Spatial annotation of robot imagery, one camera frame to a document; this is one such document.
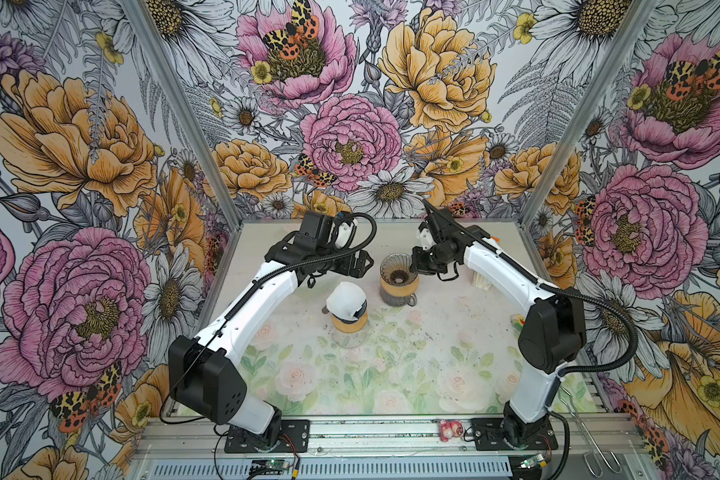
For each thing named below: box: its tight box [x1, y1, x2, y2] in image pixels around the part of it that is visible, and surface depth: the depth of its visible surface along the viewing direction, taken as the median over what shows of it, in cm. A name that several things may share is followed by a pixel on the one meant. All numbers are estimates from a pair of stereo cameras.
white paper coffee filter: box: [326, 281, 366, 321], surface depth 81 cm
